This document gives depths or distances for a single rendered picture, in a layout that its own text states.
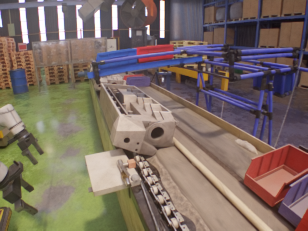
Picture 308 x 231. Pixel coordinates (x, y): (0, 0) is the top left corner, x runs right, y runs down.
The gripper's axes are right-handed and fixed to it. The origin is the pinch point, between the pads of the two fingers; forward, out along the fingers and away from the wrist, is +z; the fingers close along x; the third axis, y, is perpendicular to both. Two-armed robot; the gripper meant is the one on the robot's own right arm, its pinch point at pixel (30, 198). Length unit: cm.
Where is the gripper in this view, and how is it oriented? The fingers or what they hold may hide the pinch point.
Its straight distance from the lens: 90.6
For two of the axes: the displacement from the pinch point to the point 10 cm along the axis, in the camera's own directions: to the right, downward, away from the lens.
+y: -7.7, 5.5, -3.2
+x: 5.8, 3.9, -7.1
